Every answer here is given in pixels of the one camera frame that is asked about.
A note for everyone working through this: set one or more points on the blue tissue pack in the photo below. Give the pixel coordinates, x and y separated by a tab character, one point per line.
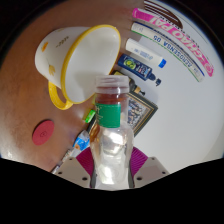
81	141

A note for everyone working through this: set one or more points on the tall white green tube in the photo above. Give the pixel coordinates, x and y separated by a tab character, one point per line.
166	48

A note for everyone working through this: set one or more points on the white yellow-rimmed mug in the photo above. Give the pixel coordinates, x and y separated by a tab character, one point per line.
91	63

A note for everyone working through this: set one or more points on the clear green-labelled plastic bottle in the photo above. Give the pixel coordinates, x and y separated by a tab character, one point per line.
111	150

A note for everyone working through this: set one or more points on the white blue-capped lotion bottle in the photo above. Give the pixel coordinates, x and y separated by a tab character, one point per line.
143	51

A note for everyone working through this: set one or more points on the flat round red coaster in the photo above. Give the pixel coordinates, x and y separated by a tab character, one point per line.
43	132

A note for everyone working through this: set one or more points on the dark blue pump bottle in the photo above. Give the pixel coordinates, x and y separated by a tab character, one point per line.
135	66

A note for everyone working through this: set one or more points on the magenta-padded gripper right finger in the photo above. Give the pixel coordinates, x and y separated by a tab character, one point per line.
151	170

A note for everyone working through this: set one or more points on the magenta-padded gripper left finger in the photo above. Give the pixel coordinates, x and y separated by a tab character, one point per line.
71	171

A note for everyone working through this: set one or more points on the framed group photo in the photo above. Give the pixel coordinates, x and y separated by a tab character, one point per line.
141	111

